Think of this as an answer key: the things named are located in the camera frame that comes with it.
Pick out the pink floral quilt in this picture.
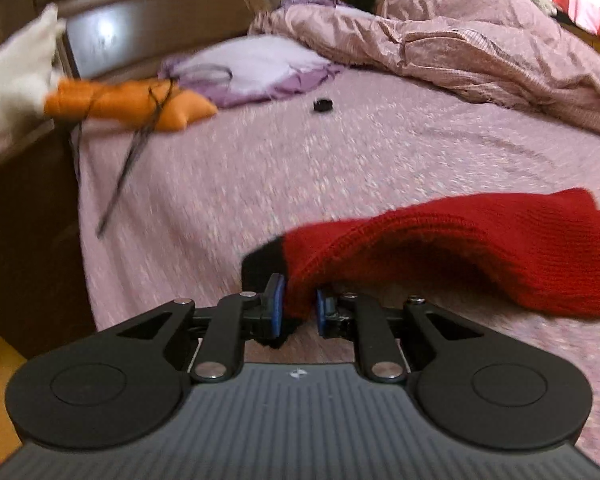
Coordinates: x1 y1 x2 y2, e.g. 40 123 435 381
250 0 600 136

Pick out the pink floral bedsheet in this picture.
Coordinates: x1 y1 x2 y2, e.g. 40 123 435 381
72 60 600 461

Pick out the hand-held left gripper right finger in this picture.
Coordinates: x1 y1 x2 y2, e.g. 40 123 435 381
316 287 486 382

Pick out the red knit cardigan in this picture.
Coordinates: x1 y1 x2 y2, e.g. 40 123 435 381
240 187 600 348

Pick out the dark wooden nightstand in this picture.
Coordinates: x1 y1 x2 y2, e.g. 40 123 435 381
0 120 98 361

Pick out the pink and white curtain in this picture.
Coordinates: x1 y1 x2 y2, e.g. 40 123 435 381
397 0 600 51

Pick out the black cable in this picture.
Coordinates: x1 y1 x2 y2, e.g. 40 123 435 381
72 62 233 238

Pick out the white cloth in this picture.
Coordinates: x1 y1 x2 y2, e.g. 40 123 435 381
0 4 68 161

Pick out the brown wooden headboard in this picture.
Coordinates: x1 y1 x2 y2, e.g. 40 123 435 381
0 0 371 171

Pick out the orange cushion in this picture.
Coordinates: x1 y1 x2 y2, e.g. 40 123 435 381
44 79 218 133

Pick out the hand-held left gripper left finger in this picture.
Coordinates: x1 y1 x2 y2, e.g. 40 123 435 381
100 274 287 382

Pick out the lilac ruffled pillow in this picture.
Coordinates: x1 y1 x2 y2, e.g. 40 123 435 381
280 0 342 12
160 35 346 108

